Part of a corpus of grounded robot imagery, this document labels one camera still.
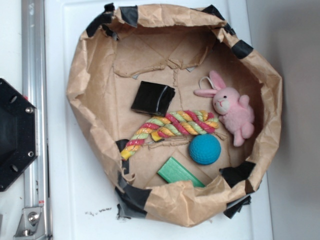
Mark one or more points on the black box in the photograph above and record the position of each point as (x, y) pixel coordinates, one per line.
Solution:
(153, 98)

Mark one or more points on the brown paper bag tray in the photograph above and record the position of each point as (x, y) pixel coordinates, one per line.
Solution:
(175, 46)

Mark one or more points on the blue dimpled ball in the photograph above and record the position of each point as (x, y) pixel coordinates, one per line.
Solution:
(205, 149)

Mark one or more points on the green rectangular block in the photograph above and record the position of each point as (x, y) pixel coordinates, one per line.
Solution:
(172, 171)

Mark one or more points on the pink plush bunny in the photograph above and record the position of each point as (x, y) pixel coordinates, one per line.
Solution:
(234, 110)

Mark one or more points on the colourful twisted rope toy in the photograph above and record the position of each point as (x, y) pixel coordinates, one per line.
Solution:
(173, 124)

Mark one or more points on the aluminium rail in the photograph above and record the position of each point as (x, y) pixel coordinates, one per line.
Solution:
(34, 87)

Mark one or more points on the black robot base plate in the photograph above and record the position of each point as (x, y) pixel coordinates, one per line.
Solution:
(18, 147)

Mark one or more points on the metal rail bracket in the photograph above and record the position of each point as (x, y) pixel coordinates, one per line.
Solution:
(31, 225)

